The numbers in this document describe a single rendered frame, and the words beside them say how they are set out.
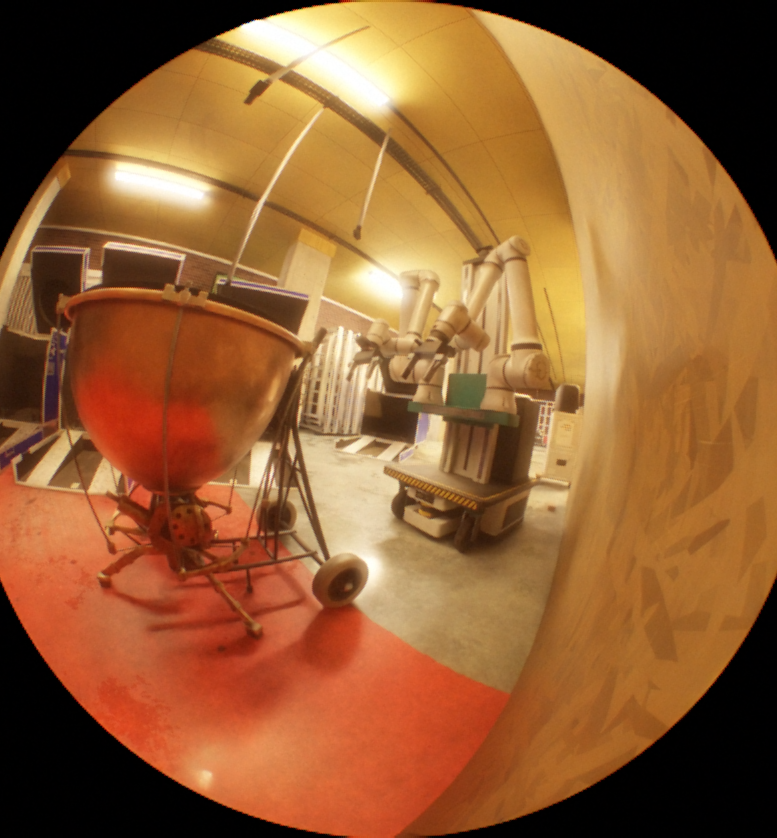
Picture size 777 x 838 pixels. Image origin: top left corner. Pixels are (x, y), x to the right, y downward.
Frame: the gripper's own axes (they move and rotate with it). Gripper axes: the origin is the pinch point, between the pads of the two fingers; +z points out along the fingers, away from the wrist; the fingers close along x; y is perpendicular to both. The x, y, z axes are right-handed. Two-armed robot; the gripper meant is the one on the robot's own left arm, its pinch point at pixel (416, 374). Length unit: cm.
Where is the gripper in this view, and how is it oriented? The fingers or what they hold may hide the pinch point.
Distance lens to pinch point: 90.4
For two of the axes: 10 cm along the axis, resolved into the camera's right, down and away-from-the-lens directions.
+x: 4.9, 2.2, -8.4
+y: -6.9, -4.9, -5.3
